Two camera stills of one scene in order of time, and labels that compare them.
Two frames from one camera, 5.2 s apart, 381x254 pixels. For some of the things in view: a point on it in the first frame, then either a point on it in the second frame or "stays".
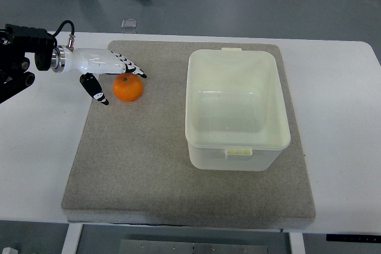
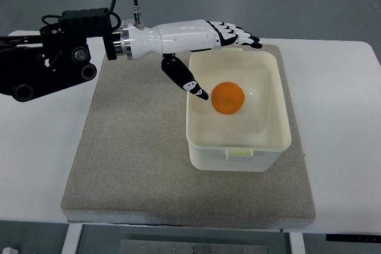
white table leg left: [72, 235] stays
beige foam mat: [131, 164] stays
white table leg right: [296, 243] stays
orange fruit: [127, 87] → [227, 98]
